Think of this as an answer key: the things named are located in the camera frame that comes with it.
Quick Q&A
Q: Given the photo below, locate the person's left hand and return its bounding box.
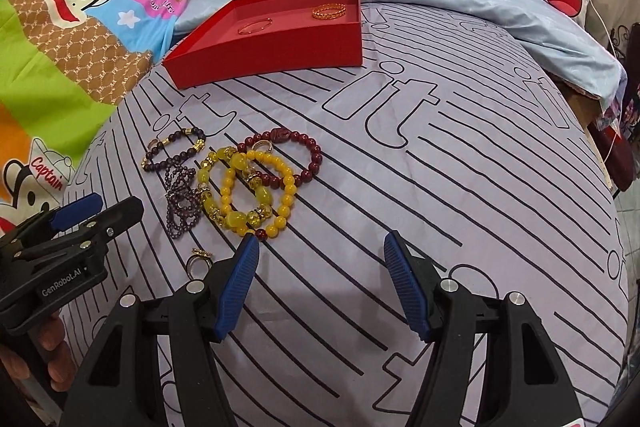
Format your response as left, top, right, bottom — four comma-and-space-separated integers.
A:
1, 311, 76, 392

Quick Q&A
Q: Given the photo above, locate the red jewelry tray box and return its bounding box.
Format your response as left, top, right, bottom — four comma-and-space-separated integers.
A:
163, 0, 362, 89

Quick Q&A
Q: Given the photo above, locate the thin gold bangle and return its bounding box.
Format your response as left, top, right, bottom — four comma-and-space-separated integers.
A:
238, 17, 273, 36

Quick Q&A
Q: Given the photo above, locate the dark red bead bracelet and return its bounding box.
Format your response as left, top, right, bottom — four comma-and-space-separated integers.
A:
235, 126, 324, 191

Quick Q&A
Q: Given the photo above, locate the cartoon monkey colourful blanket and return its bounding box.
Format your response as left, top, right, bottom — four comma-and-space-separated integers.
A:
1, 0, 186, 231

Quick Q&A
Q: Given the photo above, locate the translucent yellow stone bracelet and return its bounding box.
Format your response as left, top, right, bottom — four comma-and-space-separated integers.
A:
195, 146, 276, 232

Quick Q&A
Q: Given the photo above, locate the dark red chair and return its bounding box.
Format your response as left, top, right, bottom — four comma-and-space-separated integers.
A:
588, 23, 639, 192

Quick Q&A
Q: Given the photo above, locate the gold chain bangle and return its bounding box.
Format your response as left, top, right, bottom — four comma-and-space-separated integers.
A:
311, 3, 347, 20

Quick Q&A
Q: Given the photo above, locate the orange yellow bead bracelet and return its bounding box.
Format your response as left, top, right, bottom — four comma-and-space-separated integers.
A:
218, 150, 298, 241

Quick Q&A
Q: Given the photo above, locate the gold ring with ornament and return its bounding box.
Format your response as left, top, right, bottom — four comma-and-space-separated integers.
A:
185, 247, 215, 281

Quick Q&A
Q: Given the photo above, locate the dark bead gold bracelet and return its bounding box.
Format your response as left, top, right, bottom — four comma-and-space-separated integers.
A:
140, 126, 207, 172

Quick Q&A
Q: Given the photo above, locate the striped lilac bed sheet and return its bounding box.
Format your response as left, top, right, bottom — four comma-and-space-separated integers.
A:
63, 3, 628, 426

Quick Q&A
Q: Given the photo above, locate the purple bead necklace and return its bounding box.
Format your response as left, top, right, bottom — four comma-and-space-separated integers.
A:
162, 158, 204, 241

